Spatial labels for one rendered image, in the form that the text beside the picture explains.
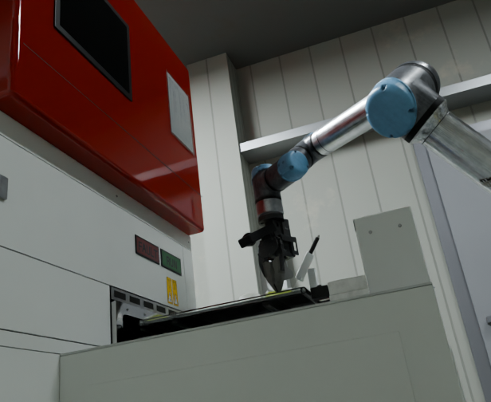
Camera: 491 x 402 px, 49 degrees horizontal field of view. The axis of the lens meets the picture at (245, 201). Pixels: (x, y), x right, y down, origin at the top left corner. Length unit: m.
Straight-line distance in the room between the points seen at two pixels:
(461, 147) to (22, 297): 0.87
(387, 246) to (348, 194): 2.50
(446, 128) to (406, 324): 0.50
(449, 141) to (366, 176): 2.26
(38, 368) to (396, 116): 0.82
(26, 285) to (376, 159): 2.75
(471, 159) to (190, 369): 0.69
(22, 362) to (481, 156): 0.92
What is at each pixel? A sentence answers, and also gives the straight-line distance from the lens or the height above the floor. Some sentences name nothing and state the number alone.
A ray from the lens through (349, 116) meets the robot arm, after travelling 1.40.
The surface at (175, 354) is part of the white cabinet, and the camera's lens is 0.89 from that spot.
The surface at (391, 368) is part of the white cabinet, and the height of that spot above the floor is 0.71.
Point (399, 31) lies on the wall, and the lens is 3.92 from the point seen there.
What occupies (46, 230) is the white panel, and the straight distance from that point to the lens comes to 1.04.
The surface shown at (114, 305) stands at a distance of 1.16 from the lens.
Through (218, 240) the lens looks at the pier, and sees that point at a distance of 3.27.
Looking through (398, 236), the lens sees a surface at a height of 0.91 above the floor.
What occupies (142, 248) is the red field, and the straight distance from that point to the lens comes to 1.33.
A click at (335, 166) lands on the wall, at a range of 3.47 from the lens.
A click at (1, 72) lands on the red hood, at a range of 1.03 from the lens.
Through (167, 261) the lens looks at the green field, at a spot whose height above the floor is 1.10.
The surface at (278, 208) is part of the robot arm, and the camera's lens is 1.47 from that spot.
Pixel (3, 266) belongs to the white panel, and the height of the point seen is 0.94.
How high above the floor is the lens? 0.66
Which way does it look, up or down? 23 degrees up
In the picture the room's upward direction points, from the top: 8 degrees counter-clockwise
